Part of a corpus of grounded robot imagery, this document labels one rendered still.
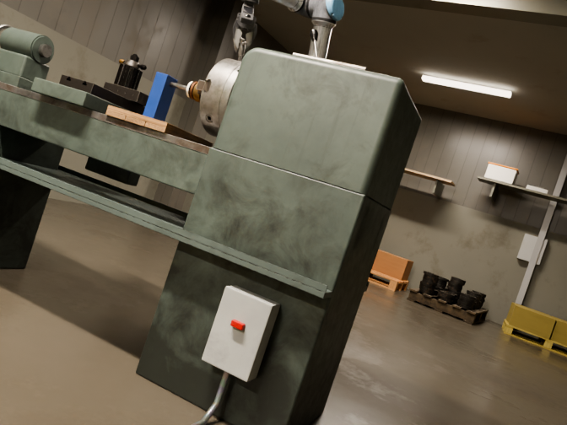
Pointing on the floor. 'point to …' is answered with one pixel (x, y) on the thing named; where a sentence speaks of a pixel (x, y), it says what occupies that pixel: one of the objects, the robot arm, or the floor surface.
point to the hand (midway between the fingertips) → (240, 50)
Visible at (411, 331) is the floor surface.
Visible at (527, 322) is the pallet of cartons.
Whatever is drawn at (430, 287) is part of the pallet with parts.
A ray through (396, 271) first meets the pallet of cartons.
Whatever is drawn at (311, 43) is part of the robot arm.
